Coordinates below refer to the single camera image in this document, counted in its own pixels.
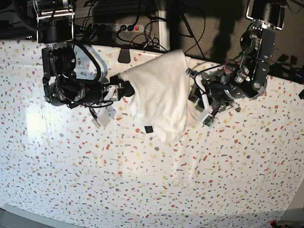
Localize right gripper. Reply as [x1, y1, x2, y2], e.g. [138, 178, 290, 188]
[83, 75, 135, 105]

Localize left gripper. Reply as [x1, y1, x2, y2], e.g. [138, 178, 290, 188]
[188, 76, 240, 112]

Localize white printed T-shirt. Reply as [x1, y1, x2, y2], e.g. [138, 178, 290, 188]
[119, 49, 197, 143]

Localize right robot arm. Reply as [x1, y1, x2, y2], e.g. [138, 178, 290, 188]
[33, 0, 134, 109]

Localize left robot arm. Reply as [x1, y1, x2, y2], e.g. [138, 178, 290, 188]
[187, 0, 287, 112]

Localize black table clamp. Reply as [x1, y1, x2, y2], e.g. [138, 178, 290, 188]
[117, 48, 131, 64]

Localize white table leg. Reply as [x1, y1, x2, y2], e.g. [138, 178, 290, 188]
[158, 10, 170, 52]

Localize white power strip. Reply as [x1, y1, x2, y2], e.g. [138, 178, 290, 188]
[92, 23, 144, 33]

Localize terrazzo patterned tablecloth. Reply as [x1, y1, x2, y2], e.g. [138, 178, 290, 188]
[0, 40, 304, 228]

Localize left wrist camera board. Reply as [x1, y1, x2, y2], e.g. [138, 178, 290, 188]
[202, 114, 216, 128]

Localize black cables on floor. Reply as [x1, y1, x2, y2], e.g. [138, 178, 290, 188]
[71, 7, 207, 60]

